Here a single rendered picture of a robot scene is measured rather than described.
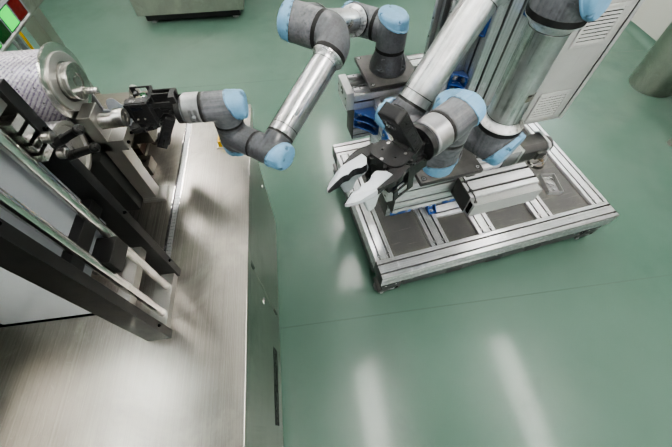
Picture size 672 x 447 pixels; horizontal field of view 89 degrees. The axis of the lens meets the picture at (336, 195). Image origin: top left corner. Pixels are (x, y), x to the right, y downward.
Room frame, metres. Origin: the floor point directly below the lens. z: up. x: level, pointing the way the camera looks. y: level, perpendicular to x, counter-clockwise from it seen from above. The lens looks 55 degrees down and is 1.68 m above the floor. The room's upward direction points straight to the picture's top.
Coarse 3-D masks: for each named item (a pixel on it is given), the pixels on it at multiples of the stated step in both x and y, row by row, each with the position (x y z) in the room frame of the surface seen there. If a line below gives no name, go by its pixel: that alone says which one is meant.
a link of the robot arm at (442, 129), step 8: (432, 112) 0.49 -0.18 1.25; (424, 120) 0.47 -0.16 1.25; (432, 120) 0.46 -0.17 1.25; (440, 120) 0.47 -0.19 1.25; (432, 128) 0.45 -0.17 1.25; (440, 128) 0.45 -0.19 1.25; (448, 128) 0.45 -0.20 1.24; (440, 136) 0.44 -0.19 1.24; (448, 136) 0.44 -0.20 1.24; (440, 144) 0.43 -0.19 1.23; (448, 144) 0.44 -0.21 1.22; (440, 152) 0.43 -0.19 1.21
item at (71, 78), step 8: (64, 64) 0.58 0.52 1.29; (72, 64) 0.60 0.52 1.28; (56, 72) 0.56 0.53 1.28; (64, 72) 0.57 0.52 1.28; (72, 72) 0.58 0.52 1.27; (80, 72) 0.61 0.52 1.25; (64, 80) 0.55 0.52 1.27; (72, 80) 0.57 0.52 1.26; (80, 80) 0.59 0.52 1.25; (88, 80) 0.61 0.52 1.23; (64, 88) 0.55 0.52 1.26; (72, 88) 0.55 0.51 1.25; (80, 88) 0.58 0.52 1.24; (72, 96) 0.55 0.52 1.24; (80, 96) 0.56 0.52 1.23; (88, 96) 0.58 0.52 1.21
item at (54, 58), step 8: (48, 56) 0.58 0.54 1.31; (56, 56) 0.59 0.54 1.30; (64, 56) 0.62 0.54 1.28; (48, 64) 0.56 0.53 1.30; (56, 64) 0.58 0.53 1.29; (48, 72) 0.55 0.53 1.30; (48, 80) 0.54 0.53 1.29; (56, 80) 0.55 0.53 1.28; (56, 88) 0.54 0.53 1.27; (56, 96) 0.53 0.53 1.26; (64, 96) 0.54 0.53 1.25; (64, 104) 0.53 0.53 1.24; (72, 104) 0.54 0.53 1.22; (80, 104) 0.56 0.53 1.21
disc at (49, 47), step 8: (40, 48) 0.58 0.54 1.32; (48, 48) 0.59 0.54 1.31; (56, 48) 0.61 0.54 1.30; (64, 48) 0.64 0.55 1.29; (40, 56) 0.56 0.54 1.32; (72, 56) 0.64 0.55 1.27; (40, 64) 0.55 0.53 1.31; (80, 64) 0.65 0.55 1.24; (40, 72) 0.53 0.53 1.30; (40, 80) 0.52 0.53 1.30; (48, 88) 0.52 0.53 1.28; (48, 96) 0.51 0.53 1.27; (56, 104) 0.51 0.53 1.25; (64, 112) 0.52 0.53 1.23; (72, 112) 0.53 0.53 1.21
